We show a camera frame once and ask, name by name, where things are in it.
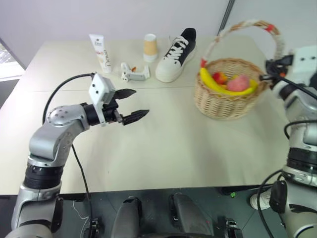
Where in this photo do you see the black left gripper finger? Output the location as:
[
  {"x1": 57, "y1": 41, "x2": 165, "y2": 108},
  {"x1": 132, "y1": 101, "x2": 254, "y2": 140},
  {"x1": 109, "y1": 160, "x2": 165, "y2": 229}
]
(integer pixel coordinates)
[
  {"x1": 122, "y1": 109, "x2": 150, "y2": 125},
  {"x1": 113, "y1": 88, "x2": 137, "y2": 101}
]

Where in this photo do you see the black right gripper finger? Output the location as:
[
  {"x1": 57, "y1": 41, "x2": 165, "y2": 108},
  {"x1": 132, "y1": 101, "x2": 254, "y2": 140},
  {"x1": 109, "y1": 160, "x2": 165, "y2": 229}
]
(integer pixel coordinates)
[
  {"x1": 265, "y1": 59, "x2": 277, "y2": 74},
  {"x1": 259, "y1": 74, "x2": 282, "y2": 81}
]

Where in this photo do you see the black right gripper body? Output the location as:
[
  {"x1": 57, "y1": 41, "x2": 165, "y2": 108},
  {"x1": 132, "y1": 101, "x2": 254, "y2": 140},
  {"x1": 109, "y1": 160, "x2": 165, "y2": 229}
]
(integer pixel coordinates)
[{"x1": 273, "y1": 55, "x2": 295, "y2": 75}]

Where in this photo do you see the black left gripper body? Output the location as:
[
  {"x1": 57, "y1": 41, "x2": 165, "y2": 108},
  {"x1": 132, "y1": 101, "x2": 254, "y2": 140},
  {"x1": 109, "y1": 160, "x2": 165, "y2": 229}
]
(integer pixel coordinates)
[{"x1": 103, "y1": 97, "x2": 124, "y2": 124}]

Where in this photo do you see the wicker basket with handle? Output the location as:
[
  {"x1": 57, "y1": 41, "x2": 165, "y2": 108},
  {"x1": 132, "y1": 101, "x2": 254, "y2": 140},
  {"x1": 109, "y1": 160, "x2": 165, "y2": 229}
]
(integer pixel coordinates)
[{"x1": 194, "y1": 19, "x2": 289, "y2": 121}]

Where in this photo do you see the white plastic clamp part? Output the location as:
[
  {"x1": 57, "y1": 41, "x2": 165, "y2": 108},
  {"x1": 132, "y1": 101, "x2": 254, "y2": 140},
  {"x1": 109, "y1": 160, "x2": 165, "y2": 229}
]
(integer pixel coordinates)
[{"x1": 120, "y1": 62, "x2": 151, "y2": 82}]

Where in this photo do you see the pink peach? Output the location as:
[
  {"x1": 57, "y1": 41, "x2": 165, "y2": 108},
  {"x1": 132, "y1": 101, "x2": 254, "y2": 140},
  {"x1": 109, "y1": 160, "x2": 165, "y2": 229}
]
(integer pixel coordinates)
[{"x1": 227, "y1": 75, "x2": 250, "y2": 92}]

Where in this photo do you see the red yellow apple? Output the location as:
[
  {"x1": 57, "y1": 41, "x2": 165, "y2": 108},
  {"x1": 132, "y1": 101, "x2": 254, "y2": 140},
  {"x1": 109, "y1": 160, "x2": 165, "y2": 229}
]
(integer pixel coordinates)
[{"x1": 212, "y1": 71, "x2": 228, "y2": 85}]

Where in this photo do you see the white cosmetic tube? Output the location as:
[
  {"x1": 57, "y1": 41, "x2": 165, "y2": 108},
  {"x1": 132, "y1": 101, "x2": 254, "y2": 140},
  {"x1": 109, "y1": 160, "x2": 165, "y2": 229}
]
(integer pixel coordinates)
[{"x1": 89, "y1": 34, "x2": 113, "y2": 74}]

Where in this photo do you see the black and white sneaker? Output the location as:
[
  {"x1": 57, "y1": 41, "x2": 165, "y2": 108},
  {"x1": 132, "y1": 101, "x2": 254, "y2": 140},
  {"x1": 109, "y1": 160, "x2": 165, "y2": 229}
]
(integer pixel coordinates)
[{"x1": 155, "y1": 27, "x2": 199, "y2": 83}]

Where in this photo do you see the tan paper cup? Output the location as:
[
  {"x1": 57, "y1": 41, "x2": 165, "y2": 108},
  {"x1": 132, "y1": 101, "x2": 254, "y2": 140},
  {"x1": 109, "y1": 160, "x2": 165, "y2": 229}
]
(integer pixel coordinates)
[{"x1": 143, "y1": 33, "x2": 159, "y2": 63}]

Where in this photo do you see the yellow banana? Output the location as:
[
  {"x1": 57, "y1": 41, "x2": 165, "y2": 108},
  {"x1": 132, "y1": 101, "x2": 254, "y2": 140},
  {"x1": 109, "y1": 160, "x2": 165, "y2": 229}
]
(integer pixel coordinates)
[{"x1": 200, "y1": 67, "x2": 259, "y2": 97}]

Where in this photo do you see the grey metal pole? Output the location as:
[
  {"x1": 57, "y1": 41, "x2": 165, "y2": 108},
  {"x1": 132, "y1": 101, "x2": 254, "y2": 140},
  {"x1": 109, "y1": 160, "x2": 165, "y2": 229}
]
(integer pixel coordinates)
[{"x1": 217, "y1": 0, "x2": 236, "y2": 36}]

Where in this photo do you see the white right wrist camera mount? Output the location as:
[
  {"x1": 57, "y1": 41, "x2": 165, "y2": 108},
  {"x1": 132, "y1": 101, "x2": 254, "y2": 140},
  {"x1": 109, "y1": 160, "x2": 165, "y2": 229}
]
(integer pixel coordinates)
[{"x1": 293, "y1": 46, "x2": 317, "y2": 85}]

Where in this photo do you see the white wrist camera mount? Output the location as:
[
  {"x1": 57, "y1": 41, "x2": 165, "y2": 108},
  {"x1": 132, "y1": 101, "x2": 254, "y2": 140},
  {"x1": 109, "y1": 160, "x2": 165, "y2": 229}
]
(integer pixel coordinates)
[
  {"x1": 88, "y1": 72, "x2": 116, "y2": 127},
  {"x1": 293, "y1": 46, "x2": 317, "y2": 85}
]

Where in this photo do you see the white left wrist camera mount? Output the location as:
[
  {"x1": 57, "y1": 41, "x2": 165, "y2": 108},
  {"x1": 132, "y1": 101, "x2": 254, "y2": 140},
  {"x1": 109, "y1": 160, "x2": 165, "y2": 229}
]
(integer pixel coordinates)
[{"x1": 88, "y1": 72, "x2": 116, "y2": 127}]

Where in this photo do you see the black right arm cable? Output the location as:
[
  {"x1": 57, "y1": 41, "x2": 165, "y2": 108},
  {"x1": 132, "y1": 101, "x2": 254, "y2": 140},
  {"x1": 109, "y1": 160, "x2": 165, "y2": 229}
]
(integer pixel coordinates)
[{"x1": 257, "y1": 74, "x2": 317, "y2": 238}]

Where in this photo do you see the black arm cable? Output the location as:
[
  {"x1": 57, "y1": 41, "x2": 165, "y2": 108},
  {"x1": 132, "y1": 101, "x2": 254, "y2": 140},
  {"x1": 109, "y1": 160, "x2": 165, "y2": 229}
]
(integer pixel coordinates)
[
  {"x1": 42, "y1": 72, "x2": 97, "y2": 238},
  {"x1": 257, "y1": 74, "x2": 317, "y2": 238}
]

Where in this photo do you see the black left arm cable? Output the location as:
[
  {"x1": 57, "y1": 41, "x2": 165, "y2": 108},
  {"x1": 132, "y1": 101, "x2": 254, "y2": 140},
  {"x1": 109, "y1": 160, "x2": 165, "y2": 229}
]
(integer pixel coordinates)
[{"x1": 42, "y1": 72, "x2": 97, "y2": 238}]

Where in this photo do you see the thin white floor cord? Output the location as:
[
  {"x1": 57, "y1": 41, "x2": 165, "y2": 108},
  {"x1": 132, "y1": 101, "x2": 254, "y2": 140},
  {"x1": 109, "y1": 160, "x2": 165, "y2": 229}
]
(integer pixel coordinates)
[{"x1": 72, "y1": 200, "x2": 89, "y2": 225}]

